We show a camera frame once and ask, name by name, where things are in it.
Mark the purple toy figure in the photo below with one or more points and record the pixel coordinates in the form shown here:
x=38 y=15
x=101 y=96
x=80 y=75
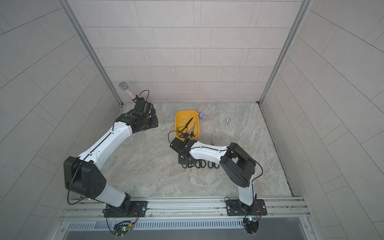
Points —
x=201 y=116

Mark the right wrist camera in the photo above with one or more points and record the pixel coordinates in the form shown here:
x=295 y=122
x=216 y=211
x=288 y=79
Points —
x=184 y=145

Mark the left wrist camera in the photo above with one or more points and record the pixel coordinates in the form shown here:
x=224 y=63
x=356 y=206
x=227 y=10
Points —
x=142 y=108

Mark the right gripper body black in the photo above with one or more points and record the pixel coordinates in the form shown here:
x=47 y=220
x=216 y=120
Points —
x=184 y=160

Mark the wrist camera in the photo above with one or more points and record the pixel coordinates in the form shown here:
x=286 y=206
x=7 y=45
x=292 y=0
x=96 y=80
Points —
x=184 y=145
x=142 y=108

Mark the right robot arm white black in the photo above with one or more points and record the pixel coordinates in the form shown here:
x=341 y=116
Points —
x=241 y=169

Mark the aluminium frame rail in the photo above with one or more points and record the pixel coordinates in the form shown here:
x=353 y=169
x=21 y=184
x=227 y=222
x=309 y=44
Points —
x=167 y=208

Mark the right circuit board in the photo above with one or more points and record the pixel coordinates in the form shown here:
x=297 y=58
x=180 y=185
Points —
x=251 y=225

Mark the circuit board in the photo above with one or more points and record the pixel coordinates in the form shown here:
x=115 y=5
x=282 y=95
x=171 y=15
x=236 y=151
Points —
x=120 y=229
x=251 y=225

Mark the glitter silver microphone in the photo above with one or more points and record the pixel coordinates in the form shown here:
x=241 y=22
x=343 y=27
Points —
x=124 y=87

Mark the small black scissors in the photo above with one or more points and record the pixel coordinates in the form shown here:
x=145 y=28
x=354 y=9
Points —
x=188 y=166

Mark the yellow plastic storage box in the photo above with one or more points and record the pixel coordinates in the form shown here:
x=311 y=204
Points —
x=181 y=119

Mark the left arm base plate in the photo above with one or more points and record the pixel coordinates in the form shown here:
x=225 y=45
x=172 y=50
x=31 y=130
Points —
x=129 y=209

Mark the all black scissors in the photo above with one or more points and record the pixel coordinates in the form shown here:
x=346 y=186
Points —
x=212 y=165

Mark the silver blade black scissors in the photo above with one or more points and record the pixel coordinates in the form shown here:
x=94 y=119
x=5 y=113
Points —
x=201 y=165

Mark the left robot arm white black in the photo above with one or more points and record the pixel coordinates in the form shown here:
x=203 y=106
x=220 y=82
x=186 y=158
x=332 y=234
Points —
x=83 y=175

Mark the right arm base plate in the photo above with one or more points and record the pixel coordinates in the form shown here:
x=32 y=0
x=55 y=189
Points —
x=237 y=208

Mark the left circuit board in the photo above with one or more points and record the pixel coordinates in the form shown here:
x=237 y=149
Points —
x=120 y=229

